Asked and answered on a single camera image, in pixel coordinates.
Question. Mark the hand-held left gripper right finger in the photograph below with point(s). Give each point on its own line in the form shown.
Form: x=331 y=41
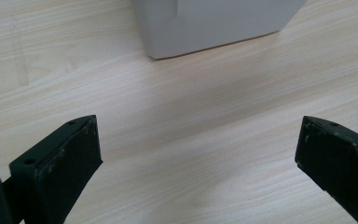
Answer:
x=338 y=161

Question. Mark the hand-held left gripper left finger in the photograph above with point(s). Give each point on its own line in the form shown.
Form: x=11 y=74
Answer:
x=59 y=174

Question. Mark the white plastic storage box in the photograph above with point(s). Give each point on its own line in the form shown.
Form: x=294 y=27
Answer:
x=211 y=25

